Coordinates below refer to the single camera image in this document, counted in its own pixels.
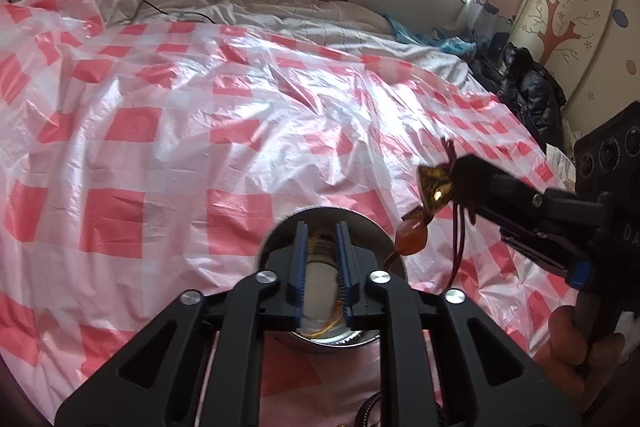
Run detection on tree print wardrobe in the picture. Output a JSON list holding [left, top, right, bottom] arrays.
[[515, 0, 640, 132]]

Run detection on pink checked plastic sheet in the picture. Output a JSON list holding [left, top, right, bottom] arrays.
[[0, 0, 571, 427]]

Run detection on round steel bowl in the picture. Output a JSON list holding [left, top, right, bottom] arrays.
[[256, 205, 408, 354]]

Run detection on white bedsheet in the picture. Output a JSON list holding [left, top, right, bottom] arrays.
[[75, 0, 481, 88]]

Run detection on white crumpled cloth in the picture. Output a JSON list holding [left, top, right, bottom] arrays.
[[545, 122, 581, 192]]

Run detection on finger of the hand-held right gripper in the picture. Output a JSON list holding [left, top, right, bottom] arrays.
[[452, 155, 547, 219], [499, 218, 602, 290]]

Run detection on gold chain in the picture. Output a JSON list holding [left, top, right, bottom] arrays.
[[298, 302, 351, 341]]

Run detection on person's right hand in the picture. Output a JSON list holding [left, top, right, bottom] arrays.
[[547, 304, 627, 404]]

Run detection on black braided cord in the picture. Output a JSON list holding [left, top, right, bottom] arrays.
[[352, 389, 386, 427]]

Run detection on gold pendant red cord necklace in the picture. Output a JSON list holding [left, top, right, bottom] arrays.
[[382, 136, 481, 300]]

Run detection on blue plastic bag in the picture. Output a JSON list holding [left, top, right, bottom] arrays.
[[385, 14, 476, 55]]

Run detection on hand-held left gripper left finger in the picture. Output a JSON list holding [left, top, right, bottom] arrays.
[[54, 221, 308, 427]]

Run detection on black jacket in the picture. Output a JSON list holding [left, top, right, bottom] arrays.
[[470, 32, 568, 152]]

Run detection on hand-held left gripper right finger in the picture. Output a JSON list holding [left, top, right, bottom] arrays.
[[335, 221, 583, 427]]

